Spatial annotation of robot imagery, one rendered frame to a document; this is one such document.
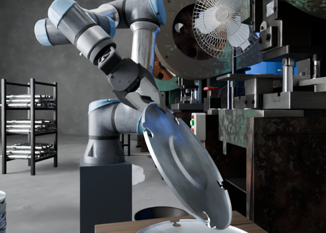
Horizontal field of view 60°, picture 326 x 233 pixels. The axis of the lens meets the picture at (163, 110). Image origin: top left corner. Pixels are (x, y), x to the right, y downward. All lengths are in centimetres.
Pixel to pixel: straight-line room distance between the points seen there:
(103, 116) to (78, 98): 672
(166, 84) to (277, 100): 323
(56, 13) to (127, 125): 45
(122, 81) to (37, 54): 745
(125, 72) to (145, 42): 44
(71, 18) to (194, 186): 45
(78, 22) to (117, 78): 15
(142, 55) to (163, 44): 146
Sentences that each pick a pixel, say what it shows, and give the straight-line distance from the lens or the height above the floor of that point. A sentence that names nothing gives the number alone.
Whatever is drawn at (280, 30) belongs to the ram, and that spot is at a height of 95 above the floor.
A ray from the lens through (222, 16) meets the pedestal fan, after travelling 206.
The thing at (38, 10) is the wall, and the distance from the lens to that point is 832.
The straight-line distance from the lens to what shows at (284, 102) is 106.
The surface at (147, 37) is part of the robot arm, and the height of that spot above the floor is 91.
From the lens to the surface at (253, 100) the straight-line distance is 118.
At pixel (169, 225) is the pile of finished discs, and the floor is 35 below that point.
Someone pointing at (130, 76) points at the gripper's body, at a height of 72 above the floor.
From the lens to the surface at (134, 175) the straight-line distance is 238.
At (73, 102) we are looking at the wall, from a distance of 776.
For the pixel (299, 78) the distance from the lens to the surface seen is 124.
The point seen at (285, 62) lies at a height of 84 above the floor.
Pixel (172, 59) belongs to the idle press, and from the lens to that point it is 249.
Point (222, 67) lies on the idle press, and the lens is 259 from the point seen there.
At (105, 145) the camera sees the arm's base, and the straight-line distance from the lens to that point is 104.
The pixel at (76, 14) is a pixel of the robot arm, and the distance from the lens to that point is 70.
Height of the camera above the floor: 64
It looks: level
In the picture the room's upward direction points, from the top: straight up
